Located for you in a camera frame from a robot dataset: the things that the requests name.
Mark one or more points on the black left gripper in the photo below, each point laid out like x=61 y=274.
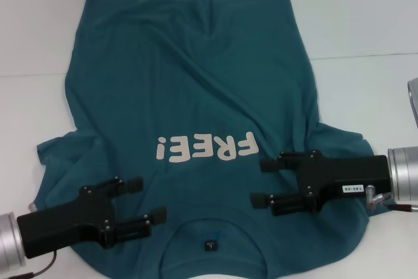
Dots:
x=58 y=223

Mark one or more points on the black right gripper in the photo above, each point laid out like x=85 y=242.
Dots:
x=343 y=174

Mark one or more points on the teal blue printed t-shirt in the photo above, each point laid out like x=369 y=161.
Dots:
x=196 y=96

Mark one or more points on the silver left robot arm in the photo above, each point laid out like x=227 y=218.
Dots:
x=9 y=239

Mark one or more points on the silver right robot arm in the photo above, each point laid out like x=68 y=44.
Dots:
x=405 y=171

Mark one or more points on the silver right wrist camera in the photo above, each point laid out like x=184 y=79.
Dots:
x=413 y=102

